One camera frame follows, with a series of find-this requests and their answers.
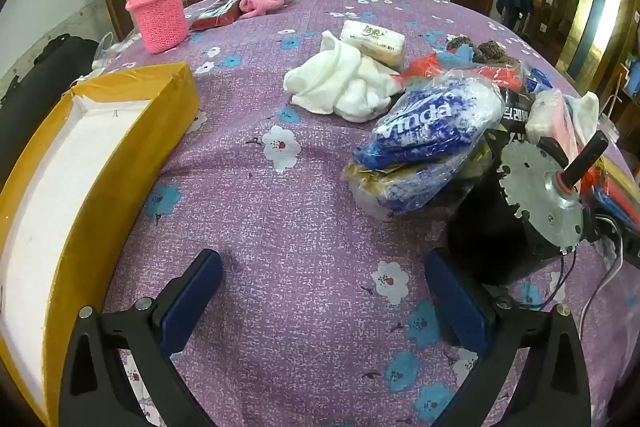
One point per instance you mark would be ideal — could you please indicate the wooden stair railing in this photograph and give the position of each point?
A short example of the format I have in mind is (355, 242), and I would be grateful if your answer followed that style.
(550, 2)

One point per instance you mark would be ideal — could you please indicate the gold striped pillar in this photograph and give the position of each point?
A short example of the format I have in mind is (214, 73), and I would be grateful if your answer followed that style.
(595, 7)

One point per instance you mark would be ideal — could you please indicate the red plastic bag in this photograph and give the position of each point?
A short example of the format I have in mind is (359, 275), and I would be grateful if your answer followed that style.
(422, 66)
(500, 78)

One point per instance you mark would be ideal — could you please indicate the black packet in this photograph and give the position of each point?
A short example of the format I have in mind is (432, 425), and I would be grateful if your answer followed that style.
(515, 114)

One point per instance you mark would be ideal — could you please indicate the brown woven slipper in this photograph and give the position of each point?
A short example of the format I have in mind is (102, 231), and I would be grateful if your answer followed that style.
(490, 51)

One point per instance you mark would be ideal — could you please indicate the brown fuzzy ball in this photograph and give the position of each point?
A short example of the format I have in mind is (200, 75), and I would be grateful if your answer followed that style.
(459, 42)

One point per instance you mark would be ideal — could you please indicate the clear plastic bag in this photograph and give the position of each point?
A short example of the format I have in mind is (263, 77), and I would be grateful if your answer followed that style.
(105, 49)

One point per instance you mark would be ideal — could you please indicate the blue white tissue bag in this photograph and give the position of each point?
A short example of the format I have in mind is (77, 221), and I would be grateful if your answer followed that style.
(425, 127)

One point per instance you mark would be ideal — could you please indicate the black sofa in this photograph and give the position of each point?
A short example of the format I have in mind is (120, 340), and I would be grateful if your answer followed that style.
(45, 77)

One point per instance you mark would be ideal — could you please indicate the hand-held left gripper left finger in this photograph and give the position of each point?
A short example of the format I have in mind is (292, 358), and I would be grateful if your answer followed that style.
(192, 302)

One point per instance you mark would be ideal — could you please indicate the white cloth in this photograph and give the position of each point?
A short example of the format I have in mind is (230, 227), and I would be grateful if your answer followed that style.
(340, 82)

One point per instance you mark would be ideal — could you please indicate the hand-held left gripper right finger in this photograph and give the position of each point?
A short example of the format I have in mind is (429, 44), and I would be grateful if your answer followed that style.
(457, 307)

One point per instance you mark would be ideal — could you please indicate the black electric motor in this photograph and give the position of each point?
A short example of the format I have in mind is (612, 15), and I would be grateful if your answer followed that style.
(500, 227)

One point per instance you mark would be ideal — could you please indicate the yellow cardboard box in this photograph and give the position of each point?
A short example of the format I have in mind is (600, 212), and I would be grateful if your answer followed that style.
(115, 187)

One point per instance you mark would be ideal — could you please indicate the blue knit cloth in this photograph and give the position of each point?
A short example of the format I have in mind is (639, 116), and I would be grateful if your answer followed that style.
(460, 56)

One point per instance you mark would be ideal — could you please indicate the white tissue pack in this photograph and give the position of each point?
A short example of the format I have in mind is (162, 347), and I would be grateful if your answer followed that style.
(372, 42)

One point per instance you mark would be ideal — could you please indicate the pink tissue pack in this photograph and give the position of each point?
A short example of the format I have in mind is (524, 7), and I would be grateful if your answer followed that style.
(547, 119)

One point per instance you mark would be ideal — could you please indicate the pink bottle in knit sleeve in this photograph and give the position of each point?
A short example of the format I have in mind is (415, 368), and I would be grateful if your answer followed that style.
(160, 22)

